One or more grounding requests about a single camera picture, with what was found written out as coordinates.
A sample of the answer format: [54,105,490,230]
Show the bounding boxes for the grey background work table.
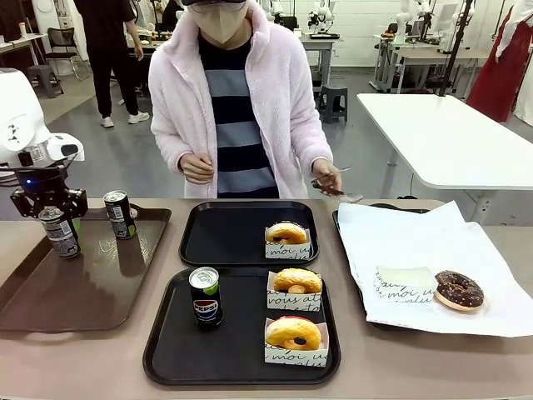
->
[373,32,492,95]

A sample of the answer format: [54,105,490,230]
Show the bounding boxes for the brown plastic tray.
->
[0,207,173,333]

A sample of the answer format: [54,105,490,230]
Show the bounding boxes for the white side table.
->
[356,92,533,212]

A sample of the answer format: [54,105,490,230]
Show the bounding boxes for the dark baseball cap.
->
[182,0,247,8]

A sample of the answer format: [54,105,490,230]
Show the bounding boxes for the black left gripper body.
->
[12,164,71,203]

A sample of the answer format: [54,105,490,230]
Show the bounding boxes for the mannequin in red dress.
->
[466,2,533,125]

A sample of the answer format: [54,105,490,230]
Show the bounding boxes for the grey plastic stool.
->
[26,64,66,100]
[317,84,349,124]

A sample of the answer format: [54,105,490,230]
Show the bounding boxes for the person's right forearm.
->
[148,91,197,172]

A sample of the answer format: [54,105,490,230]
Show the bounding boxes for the person's left hand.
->
[311,159,343,196]

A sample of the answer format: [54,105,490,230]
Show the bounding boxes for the person's right hand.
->
[177,151,217,185]

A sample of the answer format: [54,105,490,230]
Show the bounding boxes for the black drink can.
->
[38,205,82,260]
[103,190,137,242]

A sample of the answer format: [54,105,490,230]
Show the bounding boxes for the person's left forearm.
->
[286,95,335,166]

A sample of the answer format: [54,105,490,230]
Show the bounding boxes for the black camera pole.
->
[436,0,476,98]

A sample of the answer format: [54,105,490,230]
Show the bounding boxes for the Pepsi can logo facing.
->
[188,266,224,328]

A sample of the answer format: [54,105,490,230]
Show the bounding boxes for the yellow glazed donut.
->
[265,316,323,351]
[272,267,323,295]
[265,222,308,246]

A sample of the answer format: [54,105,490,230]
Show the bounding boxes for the larger black square tray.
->
[142,267,342,387]

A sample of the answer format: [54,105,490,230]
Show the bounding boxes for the person in pink fleece jacket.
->
[148,0,335,200]

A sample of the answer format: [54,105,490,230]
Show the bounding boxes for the bystander in black clothes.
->
[72,0,151,128]

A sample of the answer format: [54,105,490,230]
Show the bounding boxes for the chocolate sprinkled donut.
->
[433,270,486,313]

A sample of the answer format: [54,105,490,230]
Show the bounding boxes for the white paper sheet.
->
[336,200,533,339]

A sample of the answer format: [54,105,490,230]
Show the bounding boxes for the boxed glazed donut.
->
[266,270,324,312]

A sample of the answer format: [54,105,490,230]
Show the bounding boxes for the metal tongs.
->
[310,166,365,205]

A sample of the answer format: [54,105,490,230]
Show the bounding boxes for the smaller black square tray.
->
[178,200,321,268]

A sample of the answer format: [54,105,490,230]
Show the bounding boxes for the beige face mask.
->
[187,1,252,45]

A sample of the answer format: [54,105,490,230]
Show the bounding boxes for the black office chair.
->
[44,27,91,83]

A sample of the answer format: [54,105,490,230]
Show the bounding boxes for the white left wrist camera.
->
[44,132,86,163]

